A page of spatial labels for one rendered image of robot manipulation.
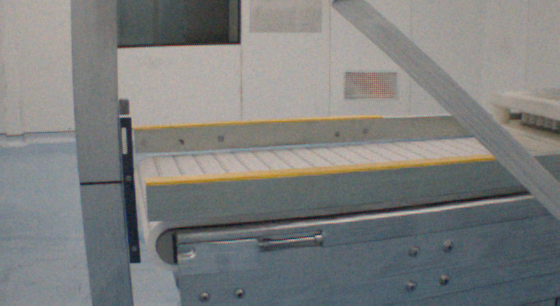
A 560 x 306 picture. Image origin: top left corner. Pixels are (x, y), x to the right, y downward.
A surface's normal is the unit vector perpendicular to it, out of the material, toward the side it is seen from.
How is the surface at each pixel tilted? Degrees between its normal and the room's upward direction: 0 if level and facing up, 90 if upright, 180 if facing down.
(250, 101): 90
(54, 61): 90
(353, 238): 90
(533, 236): 90
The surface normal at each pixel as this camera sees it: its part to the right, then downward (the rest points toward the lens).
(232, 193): 0.27, 0.19
